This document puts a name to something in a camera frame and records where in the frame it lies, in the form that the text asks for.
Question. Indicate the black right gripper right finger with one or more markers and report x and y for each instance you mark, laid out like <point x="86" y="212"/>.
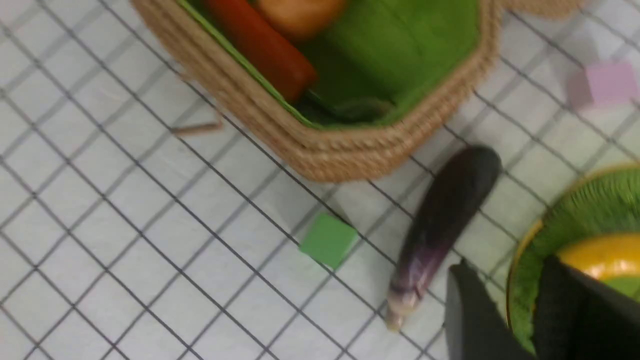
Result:
<point x="577" y="317"/>

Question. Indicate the purple plastic eggplant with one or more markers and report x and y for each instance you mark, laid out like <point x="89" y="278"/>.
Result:
<point x="454" y="197"/>

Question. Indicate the green foam cube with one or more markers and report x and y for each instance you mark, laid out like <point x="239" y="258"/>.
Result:
<point x="328" y="240"/>

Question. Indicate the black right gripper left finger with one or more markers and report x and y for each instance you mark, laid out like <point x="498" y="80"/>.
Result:
<point x="474" y="328"/>

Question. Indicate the pink foam cube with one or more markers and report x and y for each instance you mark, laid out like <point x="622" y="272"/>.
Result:
<point x="602" y="84"/>

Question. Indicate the yellow plastic banana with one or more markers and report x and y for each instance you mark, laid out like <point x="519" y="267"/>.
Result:
<point x="604" y="257"/>

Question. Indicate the woven wicker basket green lining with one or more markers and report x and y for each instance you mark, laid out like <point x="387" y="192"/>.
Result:
<point x="425" y="56"/>

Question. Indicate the white grid tablecloth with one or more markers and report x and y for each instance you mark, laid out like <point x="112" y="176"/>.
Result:
<point x="142" y="221"/>

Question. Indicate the orange-brown plastic potato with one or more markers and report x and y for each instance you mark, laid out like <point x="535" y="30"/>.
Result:
<point x="300" y="20"/>

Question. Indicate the orange plastic carrot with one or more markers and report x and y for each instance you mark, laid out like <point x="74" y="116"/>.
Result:
<point x="285" y="67"/>

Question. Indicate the green glass leaf plate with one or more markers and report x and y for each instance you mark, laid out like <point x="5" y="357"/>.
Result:
<point x="604" y="203"/>

